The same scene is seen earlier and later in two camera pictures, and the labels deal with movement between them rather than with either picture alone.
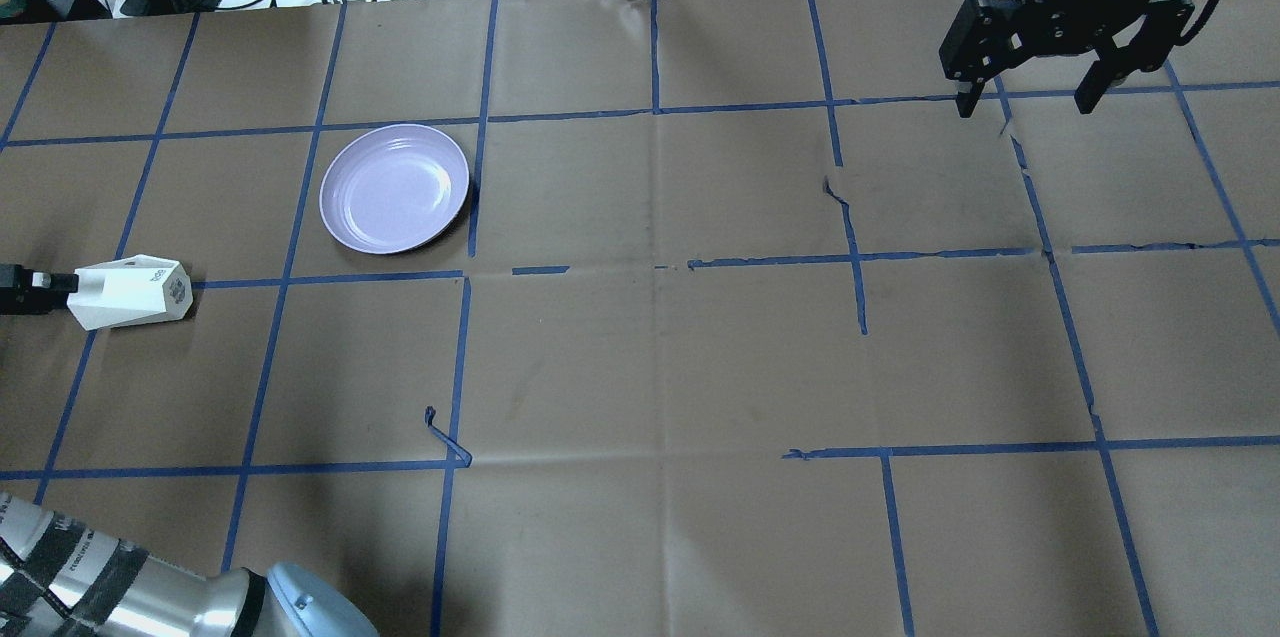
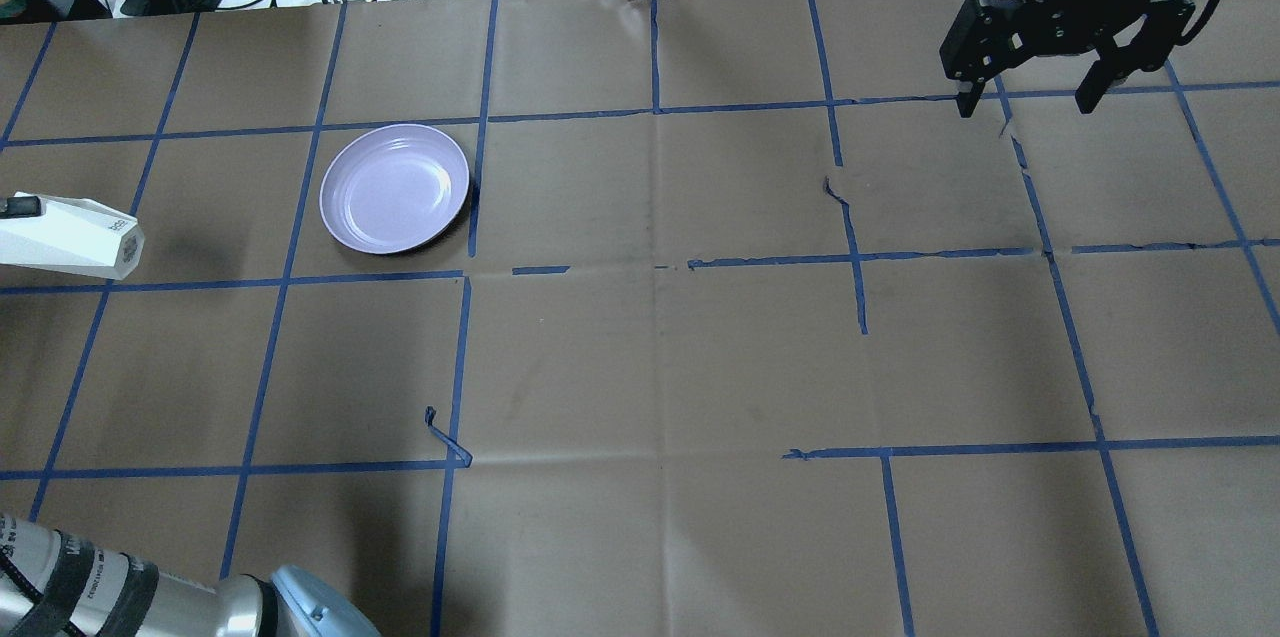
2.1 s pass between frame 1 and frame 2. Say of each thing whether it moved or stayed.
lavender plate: stayed
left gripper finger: moved
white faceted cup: moved
